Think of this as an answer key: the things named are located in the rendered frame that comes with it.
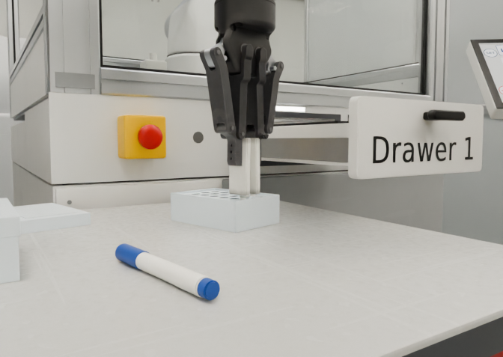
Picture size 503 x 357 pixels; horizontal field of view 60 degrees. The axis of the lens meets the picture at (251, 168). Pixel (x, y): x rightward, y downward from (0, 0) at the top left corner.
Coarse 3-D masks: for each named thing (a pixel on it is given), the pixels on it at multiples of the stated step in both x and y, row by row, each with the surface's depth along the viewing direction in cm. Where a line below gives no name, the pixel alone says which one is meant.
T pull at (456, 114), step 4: (424, 112) 63; (428, 112) 60; (432, 112) 60; (436, 112) 60; (440, 112) 60; (444, 112) 61; (448, 112) 61; (452, 112) 62; (456, 112) 62; (460, 112) 63; (464, 112) 63; (424, 116) 63; (428, 116) 60; (432, 116) 60; (436, 116) 60; (440, 116) 60; (444, 116) 61; (448, 116) 61; (452, 116) 62; (456, 116) 62; (460, 116) 63; (464, 116) 63
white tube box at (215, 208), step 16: (176, 192) 60; (192, 192) 62; (208, 192) 63; (224, 192) 63; (176, 208) 59; (192, 208) 57; (208, 208) 55; (224, 208) 53; (240, 208) 52; (256, 208) 54; (272, 208) 57; (192, 224) 57; (208, 224) 55; (224, 224) 53; (240, 224) 52; (256, 224) 54; (272, 224) 57
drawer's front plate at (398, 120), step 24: (360, 96) 57; (360, 120) 57; (384, 120) 59; (408, 120) 62; (432, 120) 65; (456, 120) 68; (480, 120) 72; (360, 144) 57; (384, 144) 60; (480, 144) 72; (360, 168) 58; (384, 168) 60; (408, 168) 63; (432, 168) 66; (456, 168) 69; (480, 168) 72
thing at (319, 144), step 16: (288, 128) 73; (304, 128) 69; (320, 128) 66; (336, 128) 63; (272, 144) 76; (288, 144) 72; (304, 144) 69; (320, 144) 66; (336, 144) 63; (272, 160) 77; (288, 160) 73; (304, 160) 69; (320, 160) 66; (336, 160) 63
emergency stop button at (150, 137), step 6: (144, 126) 69; (150, 126) 69; (156, 126) 70; (138, 132) 69; (144, 132) 69; (150, 132) 69; (156, 132) 70; (138, 138) 69; (144, 138) 69; (150, 138) 69; (156, 138) 70; (144, 144) 69; (150, 144) 70; (156, 144) 70
